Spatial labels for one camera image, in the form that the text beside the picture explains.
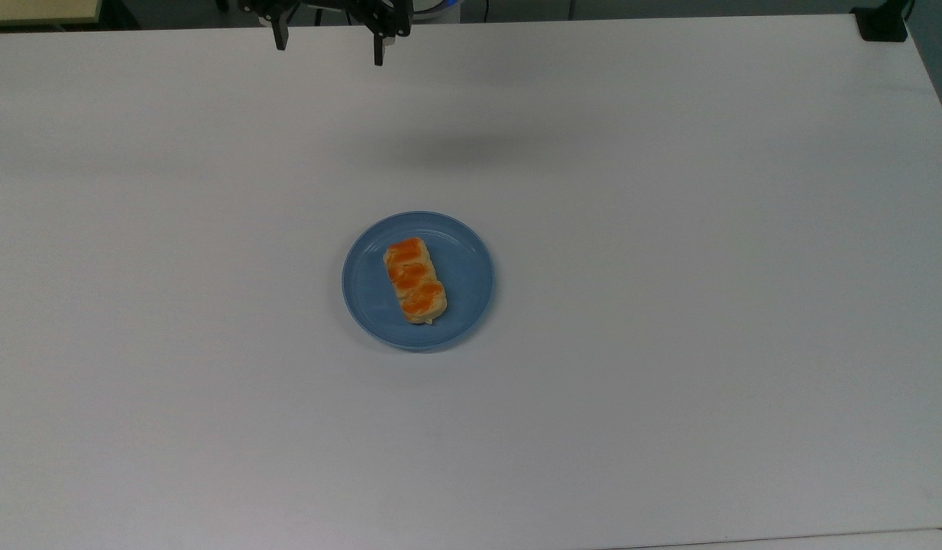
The blue round plate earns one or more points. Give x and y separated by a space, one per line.
463 283

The beige board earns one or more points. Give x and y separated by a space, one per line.
35 9

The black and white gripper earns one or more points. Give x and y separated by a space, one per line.
325 6

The orange glazed bread piece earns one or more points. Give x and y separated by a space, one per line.
415 279

